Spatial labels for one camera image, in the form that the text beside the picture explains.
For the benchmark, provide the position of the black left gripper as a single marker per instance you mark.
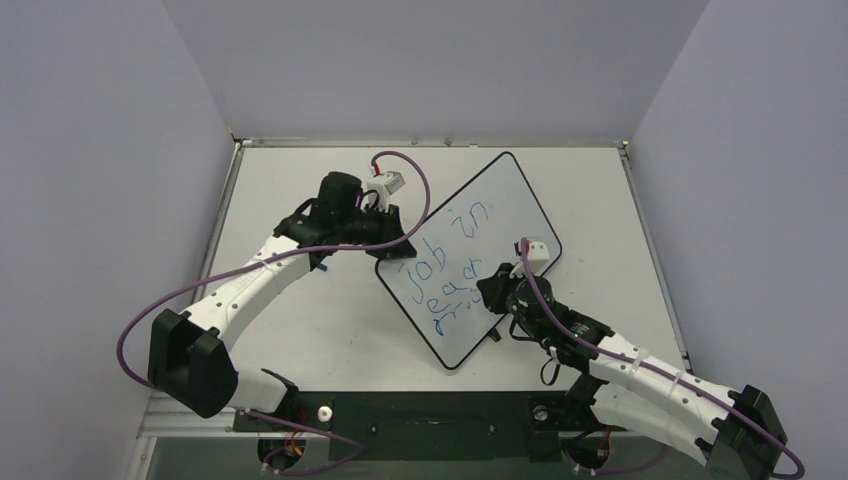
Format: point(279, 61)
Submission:
point(390, 224)

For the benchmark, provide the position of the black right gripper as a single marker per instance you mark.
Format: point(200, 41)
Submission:
point(498, 289)

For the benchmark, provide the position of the black framed whiteboard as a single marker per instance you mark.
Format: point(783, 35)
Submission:
point(463, 240)

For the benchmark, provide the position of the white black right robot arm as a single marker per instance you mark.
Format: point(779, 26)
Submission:
point(734, 433)

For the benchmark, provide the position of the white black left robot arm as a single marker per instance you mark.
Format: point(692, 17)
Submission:
point(189, 356)

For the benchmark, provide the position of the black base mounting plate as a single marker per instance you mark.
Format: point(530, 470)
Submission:
point(452, 426)

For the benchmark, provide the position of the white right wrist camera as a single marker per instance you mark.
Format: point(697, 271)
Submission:
point(534, 256)

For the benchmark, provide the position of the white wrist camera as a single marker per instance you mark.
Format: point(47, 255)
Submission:
point(382, 185)
point(534, 256)

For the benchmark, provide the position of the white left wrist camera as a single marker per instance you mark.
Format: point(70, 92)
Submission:
point(382, 185)

